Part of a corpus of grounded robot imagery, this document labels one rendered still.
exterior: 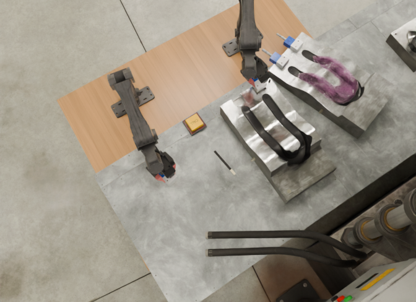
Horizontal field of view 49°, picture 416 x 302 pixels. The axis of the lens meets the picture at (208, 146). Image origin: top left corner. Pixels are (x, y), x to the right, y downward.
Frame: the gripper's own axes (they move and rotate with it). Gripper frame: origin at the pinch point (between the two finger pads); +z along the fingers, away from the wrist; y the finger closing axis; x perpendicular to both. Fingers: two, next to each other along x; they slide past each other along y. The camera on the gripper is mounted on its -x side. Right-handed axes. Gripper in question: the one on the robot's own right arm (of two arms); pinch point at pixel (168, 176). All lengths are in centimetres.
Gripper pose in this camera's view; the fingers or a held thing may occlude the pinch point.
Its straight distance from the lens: 186.0
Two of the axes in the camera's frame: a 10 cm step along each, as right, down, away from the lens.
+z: 3.4, 6.1, 7.2
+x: -5.7, -4.7, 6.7
